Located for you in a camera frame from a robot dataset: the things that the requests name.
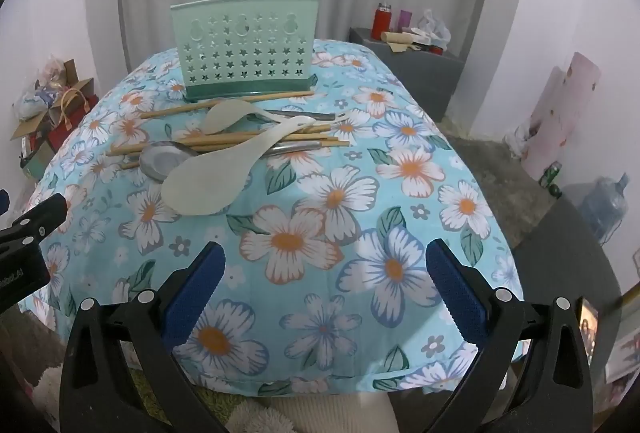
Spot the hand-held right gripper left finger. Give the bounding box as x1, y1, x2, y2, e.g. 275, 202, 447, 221
59, 240, 228, 433

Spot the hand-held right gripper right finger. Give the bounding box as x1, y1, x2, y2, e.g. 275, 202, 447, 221
425, 238, 608, 433

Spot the large white rice paddle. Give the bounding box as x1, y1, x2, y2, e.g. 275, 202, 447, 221
162, 116, 317, 217

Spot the large metal spoon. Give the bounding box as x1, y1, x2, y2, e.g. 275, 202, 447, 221
139, 139, 323, 184

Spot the small white rice paddle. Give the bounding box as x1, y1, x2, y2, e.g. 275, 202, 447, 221
205, 99, 288, 135

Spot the pile of bamboo chopsticks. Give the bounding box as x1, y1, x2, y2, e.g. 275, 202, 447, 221
105, 90, 351, 170

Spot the green star-cut utensil holder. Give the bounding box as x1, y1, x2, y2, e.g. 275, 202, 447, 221
170, 0, 321, 103

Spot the cardboard box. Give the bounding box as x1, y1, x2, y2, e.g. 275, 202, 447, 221
10, 108, 66, 179

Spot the clear plastic bag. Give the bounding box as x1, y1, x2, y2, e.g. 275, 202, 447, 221
12, 56, 68, 119

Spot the red gift bag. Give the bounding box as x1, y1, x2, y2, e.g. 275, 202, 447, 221
47, 88, 101, 149

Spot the blue floral cloth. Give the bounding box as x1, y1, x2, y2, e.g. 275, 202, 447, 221
22, 38, 526, 396

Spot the green can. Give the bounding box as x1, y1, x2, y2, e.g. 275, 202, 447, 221
540, 162, 563, 189

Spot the crumpled white bag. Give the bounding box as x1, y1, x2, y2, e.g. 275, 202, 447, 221
502, 123, 538, 159

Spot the blue water jug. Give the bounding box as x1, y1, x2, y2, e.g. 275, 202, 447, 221
570, 173, 632, 244

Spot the framed picture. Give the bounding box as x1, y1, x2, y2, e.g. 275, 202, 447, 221
605, 283, 640, 384

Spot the pink rolled mat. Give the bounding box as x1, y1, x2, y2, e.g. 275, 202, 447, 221
522, 52, 602, 186

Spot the grey cabinet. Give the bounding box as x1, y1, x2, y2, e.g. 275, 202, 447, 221
348, 27, 463, 123

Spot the white plastic bag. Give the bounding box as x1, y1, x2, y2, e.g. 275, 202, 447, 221
417, 9, 452, 45

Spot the red thermos bottle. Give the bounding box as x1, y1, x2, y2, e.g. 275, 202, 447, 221
371, 3, 392, 41

